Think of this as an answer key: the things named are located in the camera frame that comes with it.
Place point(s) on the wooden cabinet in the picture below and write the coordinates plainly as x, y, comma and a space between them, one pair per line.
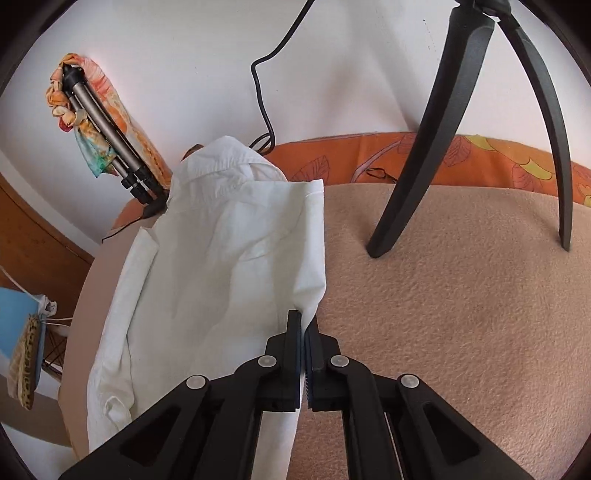
37, 256

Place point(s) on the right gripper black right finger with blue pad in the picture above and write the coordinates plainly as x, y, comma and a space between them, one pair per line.
397, 428

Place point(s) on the folded silver tripod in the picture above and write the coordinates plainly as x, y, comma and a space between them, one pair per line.
125, 160

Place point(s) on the leopard print cushion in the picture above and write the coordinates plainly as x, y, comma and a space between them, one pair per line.
22, 380

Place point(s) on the beige fleece blanket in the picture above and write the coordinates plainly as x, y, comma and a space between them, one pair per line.
477, 298

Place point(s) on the white desk lamp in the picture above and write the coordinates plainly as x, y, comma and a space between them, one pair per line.
46, 307

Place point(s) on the white long-sleeve shirt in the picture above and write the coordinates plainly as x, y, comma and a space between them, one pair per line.
202, 290

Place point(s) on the blue chair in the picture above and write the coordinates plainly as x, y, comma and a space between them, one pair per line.
15, 307

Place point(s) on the colourful patterned scarf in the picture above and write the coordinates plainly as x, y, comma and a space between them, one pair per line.
92, 148

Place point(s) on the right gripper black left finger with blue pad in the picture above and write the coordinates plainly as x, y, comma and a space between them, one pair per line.
205, 429

